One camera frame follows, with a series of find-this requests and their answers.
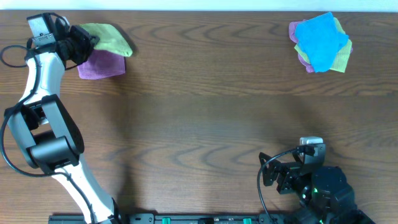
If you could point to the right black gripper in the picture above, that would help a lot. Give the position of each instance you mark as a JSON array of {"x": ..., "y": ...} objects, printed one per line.
[{"x": 288, "y": 171}]

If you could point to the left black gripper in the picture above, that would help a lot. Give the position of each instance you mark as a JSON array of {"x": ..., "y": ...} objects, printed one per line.
[{"x": 87, "y": 41}]

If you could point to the light green cloth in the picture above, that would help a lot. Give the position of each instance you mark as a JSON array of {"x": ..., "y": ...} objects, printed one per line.
[{"x": 110, "y": 39}]

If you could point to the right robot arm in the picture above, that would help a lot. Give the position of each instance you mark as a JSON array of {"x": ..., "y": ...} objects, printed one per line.
[{"x": 323, "y": 191}]

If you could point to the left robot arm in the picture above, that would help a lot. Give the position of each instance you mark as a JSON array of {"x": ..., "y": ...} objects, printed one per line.
[{"x": 40, "y": 124}]

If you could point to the folded purple cloth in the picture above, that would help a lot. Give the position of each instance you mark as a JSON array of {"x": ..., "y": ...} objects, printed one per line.
[{"x": 102, "y": 64}]

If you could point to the purple cloth in pile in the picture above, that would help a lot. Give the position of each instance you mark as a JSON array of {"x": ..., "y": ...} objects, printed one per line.
[{"x": 293, "y": 31}]

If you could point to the yellow-green cloth in pile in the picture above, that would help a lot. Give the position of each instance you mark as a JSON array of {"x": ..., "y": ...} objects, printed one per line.
[{"x": 342, "y": 59}]

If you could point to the blue cloth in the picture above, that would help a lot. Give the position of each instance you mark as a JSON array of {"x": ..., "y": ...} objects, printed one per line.
[{"x": 323, "y": 41}]

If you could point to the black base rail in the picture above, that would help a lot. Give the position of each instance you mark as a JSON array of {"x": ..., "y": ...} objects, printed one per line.
[{"x": 205, "y": 218}]

